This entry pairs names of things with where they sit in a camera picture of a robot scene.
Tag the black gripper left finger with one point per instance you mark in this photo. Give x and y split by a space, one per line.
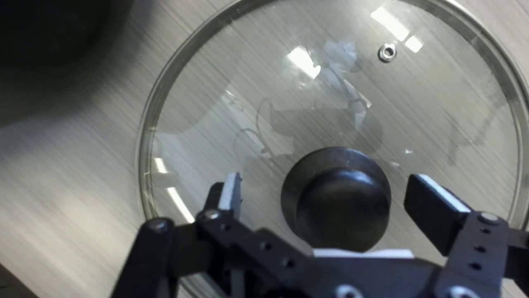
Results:
242 242

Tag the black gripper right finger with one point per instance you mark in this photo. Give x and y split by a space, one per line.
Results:
447 221

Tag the round glass pot lid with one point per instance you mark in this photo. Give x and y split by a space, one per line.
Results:
232 83

